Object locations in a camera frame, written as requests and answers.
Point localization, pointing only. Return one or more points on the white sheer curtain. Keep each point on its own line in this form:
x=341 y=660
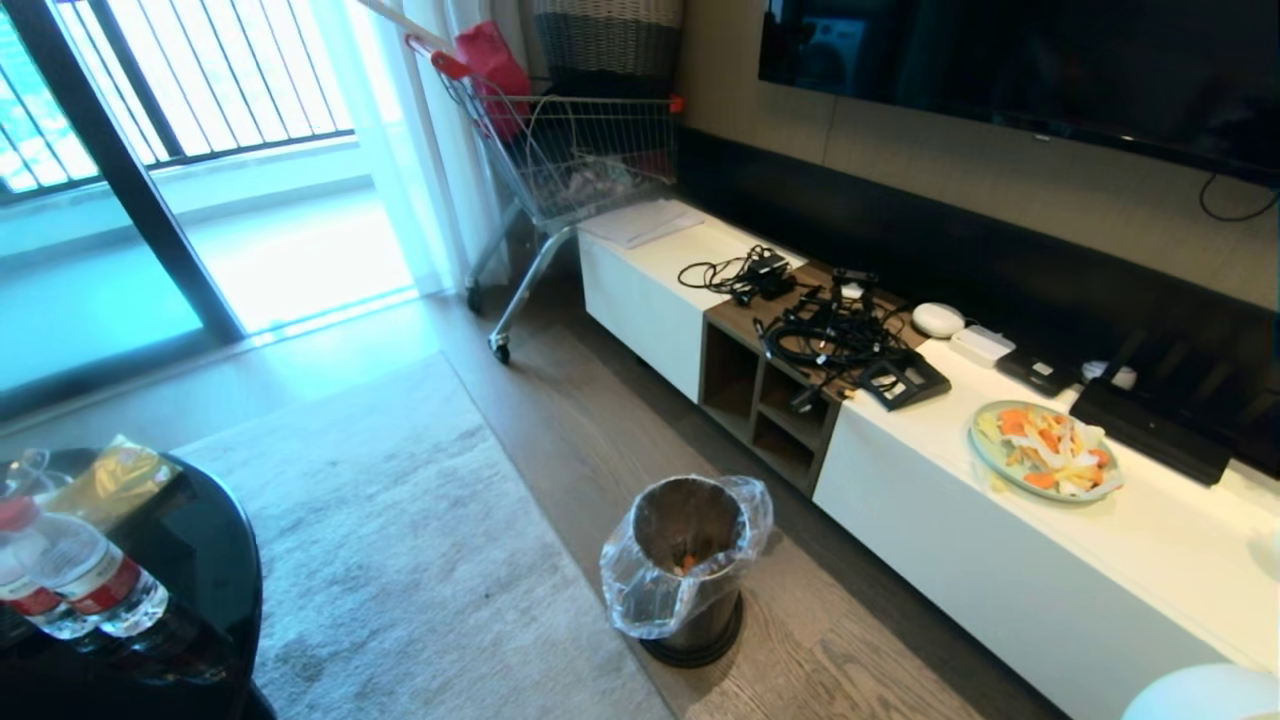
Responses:
x=430 y=150

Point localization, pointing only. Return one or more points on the black desk phone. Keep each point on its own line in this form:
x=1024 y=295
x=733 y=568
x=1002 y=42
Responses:
x=903 y=380

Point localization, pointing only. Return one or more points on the round black glass table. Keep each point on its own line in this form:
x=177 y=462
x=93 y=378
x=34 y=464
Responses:
x=170 y=620

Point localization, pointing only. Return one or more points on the round metal trash bin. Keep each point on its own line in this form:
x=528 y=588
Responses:
x=690 y=560

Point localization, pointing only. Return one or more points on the metal shopping cart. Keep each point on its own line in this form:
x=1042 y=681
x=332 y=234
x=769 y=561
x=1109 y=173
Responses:
x=570 y=170

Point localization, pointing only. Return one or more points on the round green plate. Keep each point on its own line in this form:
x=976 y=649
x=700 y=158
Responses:
x=1045 y=452

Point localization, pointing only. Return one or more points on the yellow foil packet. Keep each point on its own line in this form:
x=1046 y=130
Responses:
x=115 y=485

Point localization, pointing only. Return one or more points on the wooden open shelf unit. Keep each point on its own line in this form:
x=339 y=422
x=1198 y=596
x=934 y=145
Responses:
x=770 y=400

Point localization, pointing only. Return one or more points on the white round object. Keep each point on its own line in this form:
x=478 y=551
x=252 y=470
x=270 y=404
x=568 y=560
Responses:
x=1205 y=695

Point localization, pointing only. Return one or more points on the food scraps pile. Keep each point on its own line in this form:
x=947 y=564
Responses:
x=1050 y=450

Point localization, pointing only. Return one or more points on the clear plastic bin liner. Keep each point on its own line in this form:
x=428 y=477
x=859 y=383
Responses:
x=640 y=590

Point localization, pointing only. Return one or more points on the wall mounted television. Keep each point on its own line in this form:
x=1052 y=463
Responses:
x=1020 y=60

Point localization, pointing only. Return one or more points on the white oval device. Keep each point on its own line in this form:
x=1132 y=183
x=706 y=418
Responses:
x=937 y=320

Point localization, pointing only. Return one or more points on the grey floor rug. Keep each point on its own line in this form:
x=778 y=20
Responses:
x=400 y=560

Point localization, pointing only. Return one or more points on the white low media cabinet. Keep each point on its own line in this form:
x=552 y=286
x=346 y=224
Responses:
x=1000 y=560

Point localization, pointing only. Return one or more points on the white rectangular box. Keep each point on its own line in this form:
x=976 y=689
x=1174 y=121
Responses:
x=981 y=345

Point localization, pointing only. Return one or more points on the balcony railing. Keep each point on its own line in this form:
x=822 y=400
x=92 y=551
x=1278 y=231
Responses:
x=170 y=80

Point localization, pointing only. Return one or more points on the clear water bottle red label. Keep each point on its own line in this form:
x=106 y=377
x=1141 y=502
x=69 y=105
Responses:
x=85 y=575
x=30 y=605

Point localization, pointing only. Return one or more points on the small black flat box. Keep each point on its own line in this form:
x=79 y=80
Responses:
x=1038 y=372

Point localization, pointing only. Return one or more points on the red bag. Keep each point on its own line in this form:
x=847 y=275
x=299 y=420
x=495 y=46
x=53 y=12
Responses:
x=495 y=70

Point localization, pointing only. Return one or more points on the white paper stack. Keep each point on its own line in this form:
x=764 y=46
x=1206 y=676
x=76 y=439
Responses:
x=640 y=222

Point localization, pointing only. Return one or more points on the black door frame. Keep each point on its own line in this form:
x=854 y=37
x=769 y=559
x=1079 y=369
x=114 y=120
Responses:
x=130 y=180

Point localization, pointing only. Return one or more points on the striped woven basket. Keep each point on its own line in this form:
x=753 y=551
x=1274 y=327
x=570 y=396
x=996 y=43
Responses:
x=607 y=45

